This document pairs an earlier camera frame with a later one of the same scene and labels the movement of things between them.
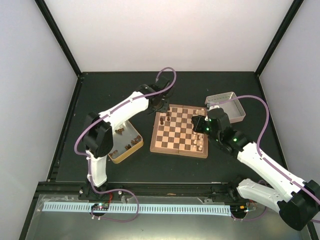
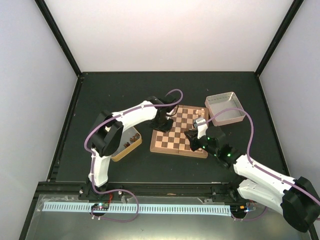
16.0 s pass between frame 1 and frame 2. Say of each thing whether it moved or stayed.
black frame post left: stayed
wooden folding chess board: stayed
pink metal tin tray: stayed
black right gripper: moved
